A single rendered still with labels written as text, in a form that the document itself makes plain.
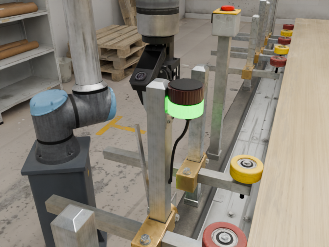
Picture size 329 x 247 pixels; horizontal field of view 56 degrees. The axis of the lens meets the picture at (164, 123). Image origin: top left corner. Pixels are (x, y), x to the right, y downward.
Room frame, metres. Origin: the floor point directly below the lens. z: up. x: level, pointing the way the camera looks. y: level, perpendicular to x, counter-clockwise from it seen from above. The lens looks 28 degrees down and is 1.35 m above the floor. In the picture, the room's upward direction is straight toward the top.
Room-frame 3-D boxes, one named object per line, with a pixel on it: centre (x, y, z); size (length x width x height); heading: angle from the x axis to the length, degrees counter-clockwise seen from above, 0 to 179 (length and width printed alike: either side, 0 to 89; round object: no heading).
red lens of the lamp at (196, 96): (0.47, -0.04, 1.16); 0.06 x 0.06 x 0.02
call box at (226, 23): (0.96, -0.19, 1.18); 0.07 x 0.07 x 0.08; 68
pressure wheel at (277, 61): (1.55, -0.59, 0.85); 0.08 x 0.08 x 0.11
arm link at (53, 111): (1.15, 0.46, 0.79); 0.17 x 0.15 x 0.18; 119
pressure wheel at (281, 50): (1.78, -0.68, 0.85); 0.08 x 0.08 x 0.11
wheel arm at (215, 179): (0.70, -0.02, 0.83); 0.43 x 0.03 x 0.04; 68
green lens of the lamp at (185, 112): (0.47, -0.04, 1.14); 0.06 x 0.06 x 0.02
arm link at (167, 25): (0.68, 0.02, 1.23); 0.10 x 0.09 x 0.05; 68
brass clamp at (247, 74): (1.62, -0.46, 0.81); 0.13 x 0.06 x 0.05; 158
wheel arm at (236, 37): (2.32, -0.69, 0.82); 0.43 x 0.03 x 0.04; 68
